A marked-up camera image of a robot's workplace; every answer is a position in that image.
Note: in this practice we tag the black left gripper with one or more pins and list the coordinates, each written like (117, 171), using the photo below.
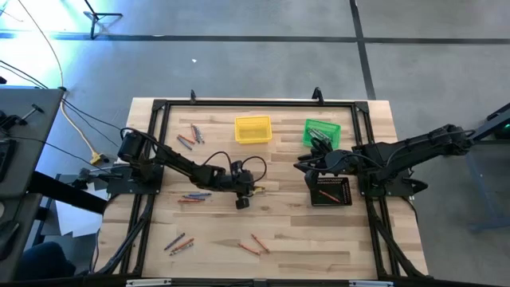
(239, 181)

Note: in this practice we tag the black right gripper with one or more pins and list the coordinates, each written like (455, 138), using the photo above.
(338, 162)

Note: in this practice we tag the grey screws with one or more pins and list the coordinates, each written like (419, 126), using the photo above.
(324, 135)

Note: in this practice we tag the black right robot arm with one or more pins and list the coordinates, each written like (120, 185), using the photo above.
(406, 153)

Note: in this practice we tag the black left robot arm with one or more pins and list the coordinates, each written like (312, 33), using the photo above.
(179, 163)

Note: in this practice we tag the black plastic basket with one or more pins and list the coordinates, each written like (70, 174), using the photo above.
(346, 191)

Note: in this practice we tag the green plastic basket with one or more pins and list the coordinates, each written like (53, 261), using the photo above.
(334, 128)

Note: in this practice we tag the yellow plastic basket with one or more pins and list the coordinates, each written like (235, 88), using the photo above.
(253, 129)

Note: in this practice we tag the black clamp with rod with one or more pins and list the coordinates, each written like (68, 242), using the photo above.
(83, 175)

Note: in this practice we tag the white paper sheet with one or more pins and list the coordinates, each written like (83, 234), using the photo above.
(75, 219)

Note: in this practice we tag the black table support beam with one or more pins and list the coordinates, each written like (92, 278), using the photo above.
(67, 195)

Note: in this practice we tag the grey side table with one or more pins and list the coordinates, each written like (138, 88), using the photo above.
(36, 159)

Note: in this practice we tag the person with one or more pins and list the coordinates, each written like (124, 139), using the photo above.
(44, 261)

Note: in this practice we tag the black floor stand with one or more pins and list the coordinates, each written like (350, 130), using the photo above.
(103, 14)

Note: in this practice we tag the black desk clamp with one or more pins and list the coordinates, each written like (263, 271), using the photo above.
(10, 119)

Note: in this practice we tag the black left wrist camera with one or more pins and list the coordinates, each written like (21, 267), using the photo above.
(242, 203)

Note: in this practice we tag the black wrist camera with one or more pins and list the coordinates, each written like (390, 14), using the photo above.
(320, 144)
(242, 203)

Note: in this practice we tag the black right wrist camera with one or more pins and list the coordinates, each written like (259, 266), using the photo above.
(320, 144)

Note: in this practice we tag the black aluminium table frame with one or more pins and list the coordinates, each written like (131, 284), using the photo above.
(287, 103)

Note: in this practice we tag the large black frame clamp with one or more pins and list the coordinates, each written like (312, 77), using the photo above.
(317, 96)

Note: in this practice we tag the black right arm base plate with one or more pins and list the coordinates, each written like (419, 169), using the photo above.
(414, 185)

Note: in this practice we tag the small black frame clamp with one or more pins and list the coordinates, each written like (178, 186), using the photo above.
(193, 95)

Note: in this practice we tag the white table edge bracket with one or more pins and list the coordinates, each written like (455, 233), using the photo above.
(370, 284)
(148, 282)

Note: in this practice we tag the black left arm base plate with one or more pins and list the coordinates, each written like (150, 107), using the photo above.
(123, 184)

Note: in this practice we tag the blue-grey metal table frame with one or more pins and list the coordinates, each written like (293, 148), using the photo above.
(477, 187)

